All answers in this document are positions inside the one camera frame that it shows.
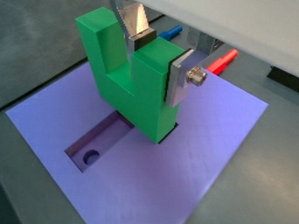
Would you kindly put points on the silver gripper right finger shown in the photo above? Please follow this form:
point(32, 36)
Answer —
point(186, 66)

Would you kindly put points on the black fixture block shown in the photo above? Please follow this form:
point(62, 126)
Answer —
point(285, 78)

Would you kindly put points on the blue peg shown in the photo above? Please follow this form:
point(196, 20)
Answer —
point(171, 33)

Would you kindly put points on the purple board with cross slot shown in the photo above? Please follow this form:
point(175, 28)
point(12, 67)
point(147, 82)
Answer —
point(119, 178)

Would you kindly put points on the red peg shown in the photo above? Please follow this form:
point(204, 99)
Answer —
point(218, 66)

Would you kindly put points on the green U-shaped block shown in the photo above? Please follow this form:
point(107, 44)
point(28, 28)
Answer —
point(131, 78)

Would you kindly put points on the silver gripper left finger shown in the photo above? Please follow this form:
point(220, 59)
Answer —
point(132, 19)

